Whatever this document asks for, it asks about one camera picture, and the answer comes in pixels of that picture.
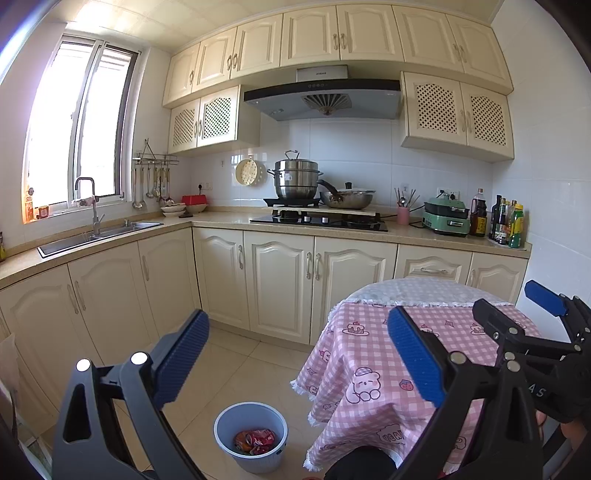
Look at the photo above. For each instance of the person's dark trouser leg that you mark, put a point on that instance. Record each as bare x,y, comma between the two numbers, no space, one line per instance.
360,466

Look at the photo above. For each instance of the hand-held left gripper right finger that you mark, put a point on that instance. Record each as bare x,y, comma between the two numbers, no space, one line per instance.
415,355

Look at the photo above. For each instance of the grey range hood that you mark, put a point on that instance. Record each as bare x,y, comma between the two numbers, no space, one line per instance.
323,99

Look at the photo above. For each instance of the windowsill bottle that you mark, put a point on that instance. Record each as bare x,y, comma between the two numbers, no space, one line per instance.
29,205

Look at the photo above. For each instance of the steel wok with lid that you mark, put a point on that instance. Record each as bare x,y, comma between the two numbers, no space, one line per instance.
348,198

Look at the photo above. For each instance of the steel wall utensil rack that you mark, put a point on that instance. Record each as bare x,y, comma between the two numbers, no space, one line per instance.
154,159

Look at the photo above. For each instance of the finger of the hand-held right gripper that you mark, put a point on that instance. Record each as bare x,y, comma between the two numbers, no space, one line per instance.
545,296
498,323

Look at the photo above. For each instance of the bundle of chopsticks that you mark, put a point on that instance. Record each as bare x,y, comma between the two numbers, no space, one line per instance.
406,197

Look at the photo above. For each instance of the pink checked tablecloth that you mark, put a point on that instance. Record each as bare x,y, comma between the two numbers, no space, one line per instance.
369,360

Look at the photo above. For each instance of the sliding window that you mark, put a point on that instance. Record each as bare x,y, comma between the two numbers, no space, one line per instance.
69,129

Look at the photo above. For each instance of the black glass gas stove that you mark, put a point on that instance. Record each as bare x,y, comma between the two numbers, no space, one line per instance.
318,223

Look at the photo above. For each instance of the white checked cloth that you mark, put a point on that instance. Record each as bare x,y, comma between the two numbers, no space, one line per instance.
429,290

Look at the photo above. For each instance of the cream base cabinets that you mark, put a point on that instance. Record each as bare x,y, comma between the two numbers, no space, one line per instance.
277,277

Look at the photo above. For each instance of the green electric cooker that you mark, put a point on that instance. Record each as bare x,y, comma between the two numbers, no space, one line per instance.
445,217

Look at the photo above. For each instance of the double wall socket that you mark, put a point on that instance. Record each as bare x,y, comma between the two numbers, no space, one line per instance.
447,193

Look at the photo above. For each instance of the wide cream lattice door cabinet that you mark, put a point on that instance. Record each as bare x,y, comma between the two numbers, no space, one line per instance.
457,115

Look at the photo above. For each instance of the stacked white bowls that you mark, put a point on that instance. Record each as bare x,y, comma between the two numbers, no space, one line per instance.
173,210

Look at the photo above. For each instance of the cream perforated plate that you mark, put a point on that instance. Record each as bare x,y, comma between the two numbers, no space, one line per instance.
250,171

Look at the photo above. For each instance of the white bowl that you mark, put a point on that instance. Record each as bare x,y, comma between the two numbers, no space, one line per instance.
196,208

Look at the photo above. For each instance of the small cream lattice door cabinet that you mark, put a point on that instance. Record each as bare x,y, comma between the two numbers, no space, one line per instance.
212,120

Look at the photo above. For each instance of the steel steamer pot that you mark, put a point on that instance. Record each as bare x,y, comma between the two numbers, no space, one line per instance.
295,177

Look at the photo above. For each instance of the cream upper wall cabinets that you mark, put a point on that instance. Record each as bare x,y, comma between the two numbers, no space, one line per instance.
346,37

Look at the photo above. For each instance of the person's right hand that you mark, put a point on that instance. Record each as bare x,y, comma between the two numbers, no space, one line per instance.
575,436

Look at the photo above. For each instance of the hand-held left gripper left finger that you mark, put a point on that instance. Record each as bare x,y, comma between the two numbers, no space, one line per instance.
182,355

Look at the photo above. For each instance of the orange jar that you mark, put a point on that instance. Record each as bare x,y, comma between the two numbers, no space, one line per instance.
43,211

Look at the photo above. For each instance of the dark glass bottle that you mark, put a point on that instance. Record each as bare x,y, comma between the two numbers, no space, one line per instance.
496,219
504,226

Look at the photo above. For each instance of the large dark sauce bottle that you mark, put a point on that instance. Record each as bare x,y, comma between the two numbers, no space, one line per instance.
479,217

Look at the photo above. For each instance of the steel kitchen sink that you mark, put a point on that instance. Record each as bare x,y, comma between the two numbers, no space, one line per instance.
101,237

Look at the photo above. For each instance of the blue trash bin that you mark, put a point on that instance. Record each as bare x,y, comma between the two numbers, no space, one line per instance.
226,434

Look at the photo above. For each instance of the steel kitchen faucet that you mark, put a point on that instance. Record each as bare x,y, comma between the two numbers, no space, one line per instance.
94,217

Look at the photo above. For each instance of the row of hanging steel utensils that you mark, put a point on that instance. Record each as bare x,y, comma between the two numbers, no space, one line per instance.
150,184

